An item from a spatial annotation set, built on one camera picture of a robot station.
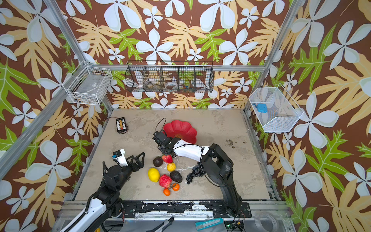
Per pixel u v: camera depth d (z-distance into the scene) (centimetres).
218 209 74
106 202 58
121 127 107
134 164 72
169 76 97
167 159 89
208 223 70
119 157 70
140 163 73
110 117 118
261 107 87
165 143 70
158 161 86
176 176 80
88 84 86
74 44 81
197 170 84
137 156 73
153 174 82
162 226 69
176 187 80
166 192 78
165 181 78
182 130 107
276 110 84
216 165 50
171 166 84
